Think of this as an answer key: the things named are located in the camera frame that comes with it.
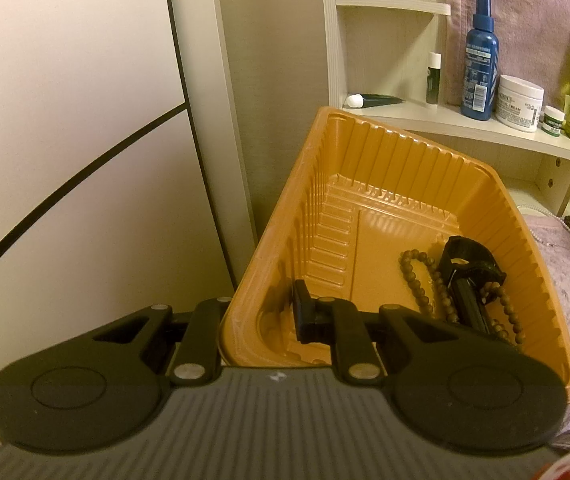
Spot blue spray bottle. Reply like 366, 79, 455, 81
460, 0, 500, 122

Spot orange plastic tray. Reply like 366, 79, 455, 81
217, 106, 570, 405

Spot white pearl necklace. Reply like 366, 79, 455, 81
517, 203, 570, 283

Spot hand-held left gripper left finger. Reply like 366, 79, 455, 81
85, 296, 233, 387

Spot brown bead bracelet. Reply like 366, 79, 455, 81
397, 249, 524, 353

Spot pink hanging towel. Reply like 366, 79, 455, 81
442, 0, 570, 111

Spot black hair claw clip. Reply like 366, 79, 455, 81
437, 235, 513, 343

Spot small white black tube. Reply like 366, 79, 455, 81
425, 51, 443, 106

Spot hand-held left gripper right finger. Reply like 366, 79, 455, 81
292, 280, 470, 386

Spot white cream jar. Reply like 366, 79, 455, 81
495, 74, 546, 133

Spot small green label jar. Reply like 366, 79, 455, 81
540, 105, 566, 138

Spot white shelf unit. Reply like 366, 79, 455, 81
319, 0, 570, 216

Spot dark tube white cap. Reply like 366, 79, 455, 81
343, 92, 408, 110

